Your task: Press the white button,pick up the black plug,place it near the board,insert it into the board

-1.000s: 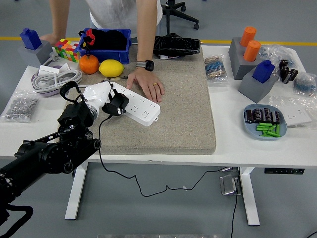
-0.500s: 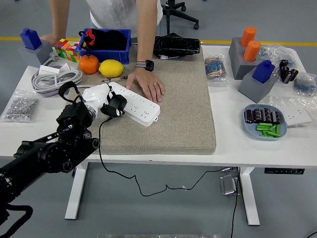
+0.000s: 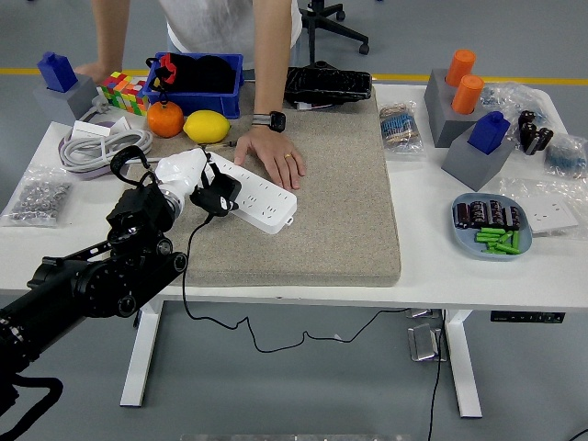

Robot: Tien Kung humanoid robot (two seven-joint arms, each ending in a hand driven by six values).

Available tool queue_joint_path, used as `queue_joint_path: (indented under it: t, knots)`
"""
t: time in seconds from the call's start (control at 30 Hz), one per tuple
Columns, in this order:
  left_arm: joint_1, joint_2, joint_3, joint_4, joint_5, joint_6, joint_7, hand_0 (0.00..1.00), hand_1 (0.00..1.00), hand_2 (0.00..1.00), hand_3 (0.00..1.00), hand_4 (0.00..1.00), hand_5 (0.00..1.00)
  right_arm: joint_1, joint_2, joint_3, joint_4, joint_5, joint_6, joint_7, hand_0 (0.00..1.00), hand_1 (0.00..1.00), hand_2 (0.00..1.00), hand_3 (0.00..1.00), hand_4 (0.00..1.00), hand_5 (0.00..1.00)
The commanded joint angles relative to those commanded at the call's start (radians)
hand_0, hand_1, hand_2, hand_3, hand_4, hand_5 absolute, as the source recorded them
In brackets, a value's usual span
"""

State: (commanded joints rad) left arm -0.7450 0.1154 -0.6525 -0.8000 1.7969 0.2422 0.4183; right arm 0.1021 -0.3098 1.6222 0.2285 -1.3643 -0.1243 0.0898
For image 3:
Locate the person's left hand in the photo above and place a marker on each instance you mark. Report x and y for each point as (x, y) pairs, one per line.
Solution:
(271, 156)

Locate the person's right hand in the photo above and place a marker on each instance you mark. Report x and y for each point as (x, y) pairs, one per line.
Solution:
(96, 71)

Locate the white power strip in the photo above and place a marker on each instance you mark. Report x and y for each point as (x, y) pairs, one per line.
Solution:
(266, 206)

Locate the person's left forearm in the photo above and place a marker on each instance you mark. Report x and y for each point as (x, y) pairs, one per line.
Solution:
(273, 55)

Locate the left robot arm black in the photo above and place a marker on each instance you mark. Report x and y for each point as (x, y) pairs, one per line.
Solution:
(92, 285)

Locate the person's right forearm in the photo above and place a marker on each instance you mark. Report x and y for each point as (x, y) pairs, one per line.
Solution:
(111, 32)

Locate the multicoloured puzzle cube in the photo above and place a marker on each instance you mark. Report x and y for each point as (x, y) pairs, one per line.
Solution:
(121, 89)

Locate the black wrist watch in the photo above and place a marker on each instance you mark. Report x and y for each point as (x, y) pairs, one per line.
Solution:
(277, 121)

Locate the blue bottle-shaped block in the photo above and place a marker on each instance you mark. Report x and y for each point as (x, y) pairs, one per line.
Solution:
(489, 133)
(57, 71)

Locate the black silver pen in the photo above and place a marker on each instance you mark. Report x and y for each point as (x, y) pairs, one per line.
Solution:
(225, 144)

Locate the small white box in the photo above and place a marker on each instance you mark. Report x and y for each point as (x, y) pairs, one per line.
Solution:
(89, 129)

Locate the white card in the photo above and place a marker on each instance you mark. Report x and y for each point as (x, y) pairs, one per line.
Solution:
(121, 125)

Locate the white printed packet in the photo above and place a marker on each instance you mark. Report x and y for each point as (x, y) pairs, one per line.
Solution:
(312, 105)

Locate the yellow lemon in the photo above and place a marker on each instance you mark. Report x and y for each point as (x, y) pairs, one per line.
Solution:
(206, 126)

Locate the grey-brown mat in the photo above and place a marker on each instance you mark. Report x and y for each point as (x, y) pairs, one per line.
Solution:
(321, 206)

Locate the blue plastic bin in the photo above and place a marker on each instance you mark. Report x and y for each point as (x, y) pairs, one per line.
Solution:
(206, 103)

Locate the orange fruit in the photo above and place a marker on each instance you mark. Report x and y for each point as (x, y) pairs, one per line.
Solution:
(165, 120)

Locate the black plastic tray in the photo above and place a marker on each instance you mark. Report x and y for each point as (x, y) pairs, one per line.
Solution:
(331, 82)

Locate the person torso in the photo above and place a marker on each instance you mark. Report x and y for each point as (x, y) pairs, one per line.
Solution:
(206, 23)

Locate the clear bag of resistors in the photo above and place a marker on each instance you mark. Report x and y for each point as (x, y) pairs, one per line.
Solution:
(399, 128)

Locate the black office chair base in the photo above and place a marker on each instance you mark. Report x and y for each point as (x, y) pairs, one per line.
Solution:
(331, 25)

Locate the clear bag of metal nuts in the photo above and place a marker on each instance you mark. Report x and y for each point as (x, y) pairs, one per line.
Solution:
(37, 202)

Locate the grey two-hole holder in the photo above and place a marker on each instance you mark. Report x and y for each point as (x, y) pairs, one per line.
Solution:
(441, 115)

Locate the black capacitor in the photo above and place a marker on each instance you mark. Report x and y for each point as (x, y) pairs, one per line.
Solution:
(512, 217)
(478, 213)
(462, 215)
(496, 212)

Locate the orange cylinder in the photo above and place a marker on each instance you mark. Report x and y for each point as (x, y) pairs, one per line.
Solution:
(460, 66)
(467, 94)

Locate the blue-grey plate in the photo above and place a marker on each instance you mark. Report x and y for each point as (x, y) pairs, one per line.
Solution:
(464, 243)

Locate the green battery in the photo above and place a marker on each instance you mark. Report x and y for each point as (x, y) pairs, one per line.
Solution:
(503, 246)
(491, 230)
(505, 239)
(516, 241)
(486, 240)
(487, 236)

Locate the large metal pedal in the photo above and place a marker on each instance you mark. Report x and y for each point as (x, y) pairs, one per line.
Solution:
(425, 344)

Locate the white table leg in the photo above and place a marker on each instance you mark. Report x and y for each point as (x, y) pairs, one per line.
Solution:
(140, 363)
(464, 367)

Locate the large clear bag blue parts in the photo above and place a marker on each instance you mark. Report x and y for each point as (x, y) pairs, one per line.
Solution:
(510, 98)

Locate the clear socket bag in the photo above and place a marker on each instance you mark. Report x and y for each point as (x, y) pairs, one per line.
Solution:
(523, 188)

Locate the bagged black capacitors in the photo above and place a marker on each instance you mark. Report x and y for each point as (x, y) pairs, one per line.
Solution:
(533, 133)

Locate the small clear bag blue parts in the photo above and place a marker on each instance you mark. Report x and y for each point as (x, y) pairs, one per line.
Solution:
(567, 158)

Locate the black table control panel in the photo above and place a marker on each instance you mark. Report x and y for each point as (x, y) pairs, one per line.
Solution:
(527, 317)

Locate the white wall socket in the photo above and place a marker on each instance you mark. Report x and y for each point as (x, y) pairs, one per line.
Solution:
(551, 215)

